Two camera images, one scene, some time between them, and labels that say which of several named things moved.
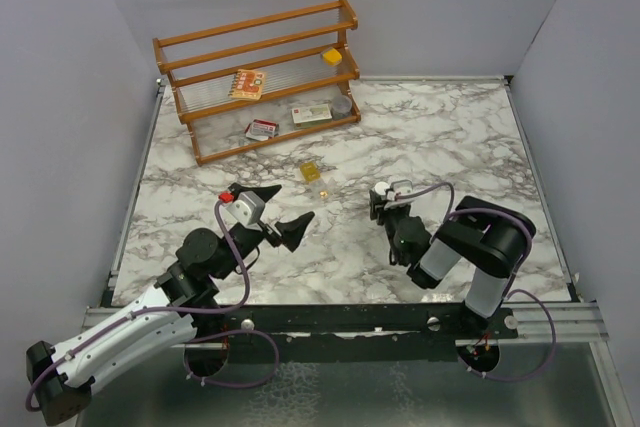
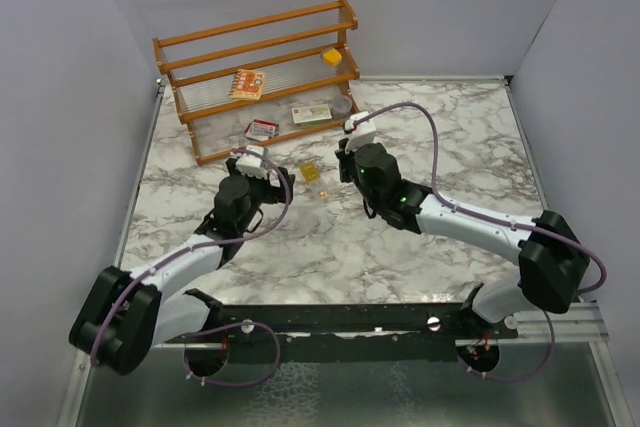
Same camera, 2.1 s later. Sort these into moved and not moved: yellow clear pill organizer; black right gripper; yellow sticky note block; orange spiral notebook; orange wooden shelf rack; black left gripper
Moved: black left gripper; black right gripper
Not moved: yellow clear pill organizer; yellow sticky note block; orange wooden shelf rack; orange spiral notebook
